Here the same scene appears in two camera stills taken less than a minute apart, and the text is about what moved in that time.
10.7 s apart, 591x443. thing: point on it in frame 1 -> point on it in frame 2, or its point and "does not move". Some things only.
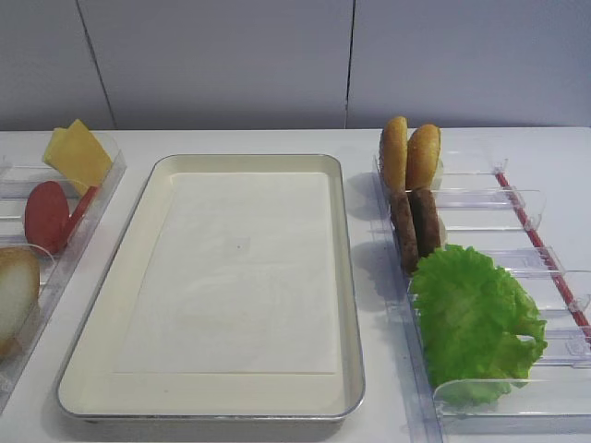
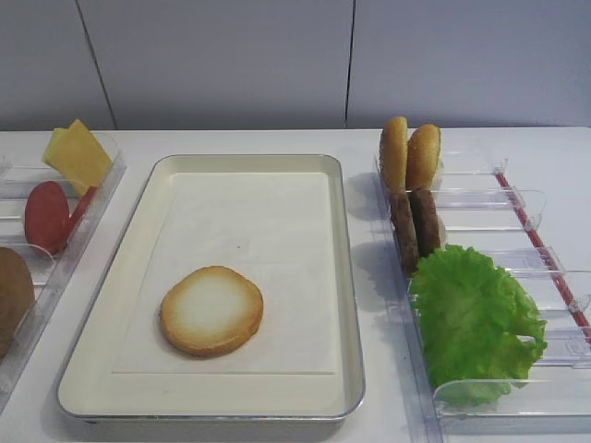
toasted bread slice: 19,281 -> 211,311
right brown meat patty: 426,220 does not move
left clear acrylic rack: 54,187 does not move
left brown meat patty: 404,231 does not move
